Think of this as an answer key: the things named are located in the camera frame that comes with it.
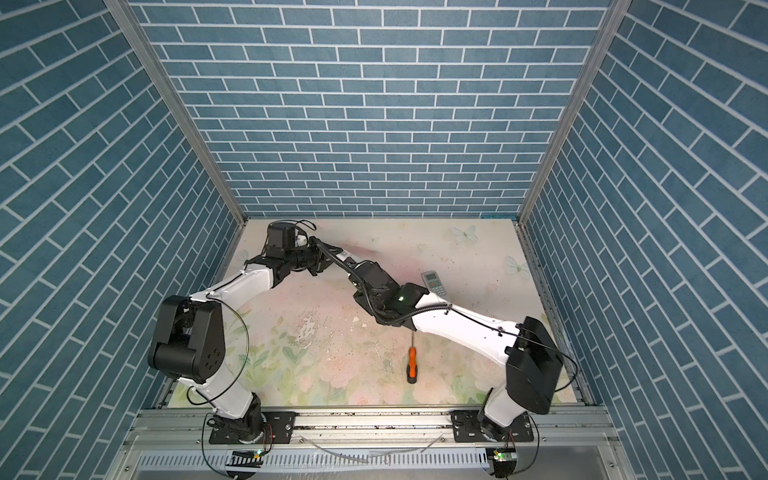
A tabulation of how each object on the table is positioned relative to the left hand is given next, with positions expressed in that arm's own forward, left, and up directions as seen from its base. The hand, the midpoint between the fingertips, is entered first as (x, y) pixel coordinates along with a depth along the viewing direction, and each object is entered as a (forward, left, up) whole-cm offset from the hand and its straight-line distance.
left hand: (342, 248), depth 88 cm
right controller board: (-51, -42, -22) cm, 70 cm away
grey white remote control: (-1, -29, -18) cm, 34 cm away
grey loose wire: (-49, -18, -18) cm, 55 cm away
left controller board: (-49, +21, -22) cm, 58 cm away
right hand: (-12, -8, +1) cm, 14 cm away
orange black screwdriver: (-31, -20, -15) cm, 40 cm away
